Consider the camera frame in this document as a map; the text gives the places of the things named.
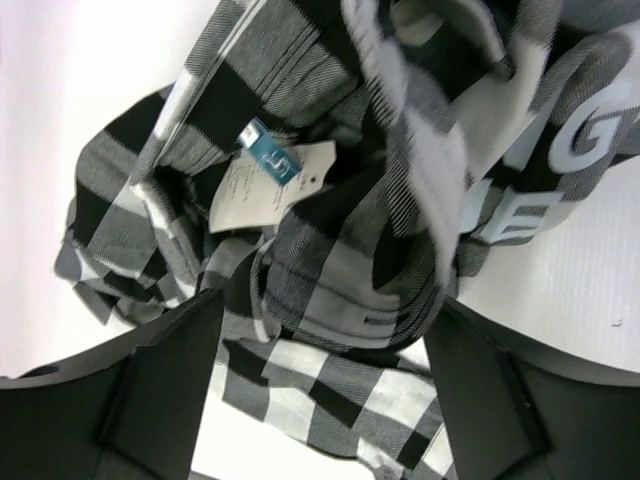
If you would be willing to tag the black white checkered shirt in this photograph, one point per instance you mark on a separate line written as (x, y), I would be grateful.
(460, 127)

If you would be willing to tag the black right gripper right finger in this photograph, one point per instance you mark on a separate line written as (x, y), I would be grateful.
(516, 408)

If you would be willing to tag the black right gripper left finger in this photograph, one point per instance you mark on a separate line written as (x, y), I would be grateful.
(129, 408)

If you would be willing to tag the white paper clothing tag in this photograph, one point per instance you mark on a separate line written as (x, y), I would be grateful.
(248, 197)

